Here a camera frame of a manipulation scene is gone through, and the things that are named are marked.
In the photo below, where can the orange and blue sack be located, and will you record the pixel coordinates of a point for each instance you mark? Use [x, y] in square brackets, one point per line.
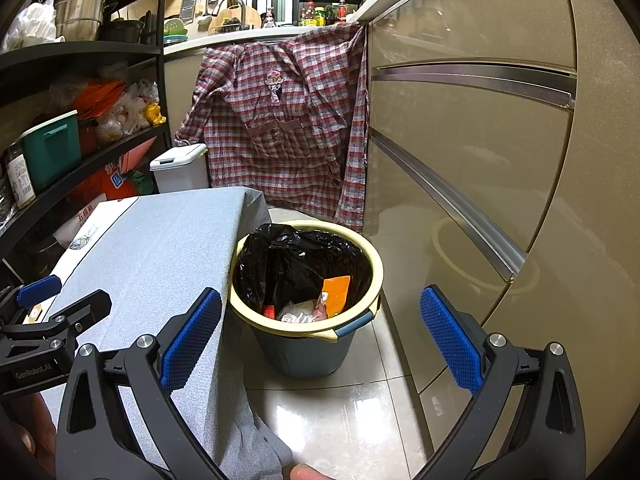
[112, 180]

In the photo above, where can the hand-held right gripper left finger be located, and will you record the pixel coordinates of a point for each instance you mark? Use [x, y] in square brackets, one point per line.
[192, 340]

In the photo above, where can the white plastic bag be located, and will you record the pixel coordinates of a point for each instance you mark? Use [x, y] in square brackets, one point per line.
[30, 25]

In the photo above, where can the orange bag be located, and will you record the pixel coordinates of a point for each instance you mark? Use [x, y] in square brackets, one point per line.
[97, 97]

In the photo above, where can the small white lidded bin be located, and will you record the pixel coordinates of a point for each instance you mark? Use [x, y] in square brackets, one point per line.
[180, 175]

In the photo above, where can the person's left hand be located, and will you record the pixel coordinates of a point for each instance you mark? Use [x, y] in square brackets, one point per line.
[25, 435]

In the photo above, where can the metal grater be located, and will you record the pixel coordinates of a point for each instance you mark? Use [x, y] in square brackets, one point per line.
[187, 7]

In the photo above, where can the orange snack pouch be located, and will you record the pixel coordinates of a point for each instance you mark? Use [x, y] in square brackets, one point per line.
[336, 292]

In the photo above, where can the white plastic bags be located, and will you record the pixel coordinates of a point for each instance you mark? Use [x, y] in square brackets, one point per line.
[120, 120]

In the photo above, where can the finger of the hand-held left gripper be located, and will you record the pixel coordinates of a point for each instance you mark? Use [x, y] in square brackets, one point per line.
[37, 290]
[85, 312]

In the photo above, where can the pink figurine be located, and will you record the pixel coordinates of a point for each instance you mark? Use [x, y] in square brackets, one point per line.
[270, 19]

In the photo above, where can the row of sauce bottles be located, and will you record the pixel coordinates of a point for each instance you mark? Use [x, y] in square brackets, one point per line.
[310, 15]

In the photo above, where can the black cooking pot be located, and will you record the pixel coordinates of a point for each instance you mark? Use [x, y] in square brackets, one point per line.
[122, 32]

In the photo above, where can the small red box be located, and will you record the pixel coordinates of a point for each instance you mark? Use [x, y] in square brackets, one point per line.
[270, 311]

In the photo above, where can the clear plastic bag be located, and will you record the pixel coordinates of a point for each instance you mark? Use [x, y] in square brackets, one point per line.
[295, 312]

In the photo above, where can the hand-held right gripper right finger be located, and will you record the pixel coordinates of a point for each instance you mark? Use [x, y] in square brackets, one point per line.
[450, 340]

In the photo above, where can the wooden cutting board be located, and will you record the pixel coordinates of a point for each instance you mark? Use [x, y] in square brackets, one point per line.
[252, 19]

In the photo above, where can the black metal shelf rack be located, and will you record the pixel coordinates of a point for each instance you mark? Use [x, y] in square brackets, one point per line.
[75, 52]

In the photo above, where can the labelled food jar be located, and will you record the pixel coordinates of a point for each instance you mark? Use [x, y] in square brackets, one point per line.
[20, 180]

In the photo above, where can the stacked metal pots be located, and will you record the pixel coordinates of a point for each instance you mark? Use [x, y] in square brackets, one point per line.
[80, 10]

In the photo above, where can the black bin liner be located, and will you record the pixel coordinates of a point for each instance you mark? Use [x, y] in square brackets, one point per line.
[280, 260]

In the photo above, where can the grey table cloth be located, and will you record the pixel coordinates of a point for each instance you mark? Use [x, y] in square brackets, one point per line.
[150, 260]

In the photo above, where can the beige kitchen cabinet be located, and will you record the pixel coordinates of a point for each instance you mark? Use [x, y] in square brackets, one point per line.
[475, 160]

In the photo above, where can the metal kitchen faucet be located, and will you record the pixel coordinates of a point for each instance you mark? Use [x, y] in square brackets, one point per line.
[243, 15]

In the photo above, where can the green plastic colander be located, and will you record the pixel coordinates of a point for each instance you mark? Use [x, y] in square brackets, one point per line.
[175, 30]

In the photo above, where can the teal storage container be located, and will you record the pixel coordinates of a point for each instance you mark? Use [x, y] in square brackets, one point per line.
[50, 155]

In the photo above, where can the red plaid shirt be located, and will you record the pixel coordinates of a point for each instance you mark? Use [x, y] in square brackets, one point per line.
[280, 135]

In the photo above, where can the yellow plastic object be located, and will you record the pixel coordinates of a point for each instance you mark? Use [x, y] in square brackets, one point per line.
[154, 114]

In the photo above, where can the white printed cardboard box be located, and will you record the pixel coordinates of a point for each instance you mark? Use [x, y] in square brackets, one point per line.
[95, 225]

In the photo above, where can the person's right hand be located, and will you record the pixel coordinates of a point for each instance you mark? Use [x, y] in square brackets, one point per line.
[307, 473]

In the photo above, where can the yellow rimmed trash bin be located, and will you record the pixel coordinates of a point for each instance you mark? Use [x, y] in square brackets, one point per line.
[300, 355]

